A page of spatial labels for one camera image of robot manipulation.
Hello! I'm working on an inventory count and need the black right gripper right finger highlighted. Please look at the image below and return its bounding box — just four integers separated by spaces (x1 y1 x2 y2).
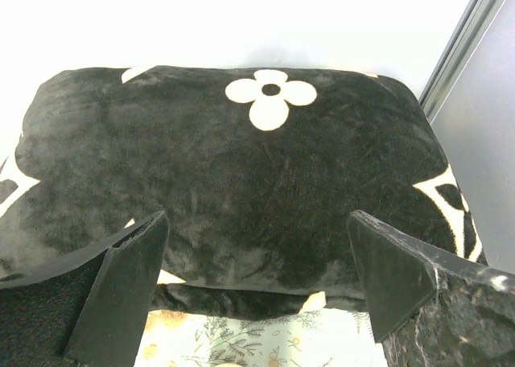
348 211 514 367

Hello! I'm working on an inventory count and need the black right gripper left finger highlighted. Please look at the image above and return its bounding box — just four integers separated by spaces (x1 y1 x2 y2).
1 212 168 366

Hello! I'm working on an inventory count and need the floral patterned table mat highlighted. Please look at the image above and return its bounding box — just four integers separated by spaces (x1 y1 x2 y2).
135 309 387 367

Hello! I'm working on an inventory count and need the black floral plush pillow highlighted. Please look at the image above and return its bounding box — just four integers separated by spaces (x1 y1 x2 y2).
1 66 486 320

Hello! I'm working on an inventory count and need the aluminium frame post right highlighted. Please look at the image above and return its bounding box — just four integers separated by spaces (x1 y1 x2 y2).
419 0 505 120

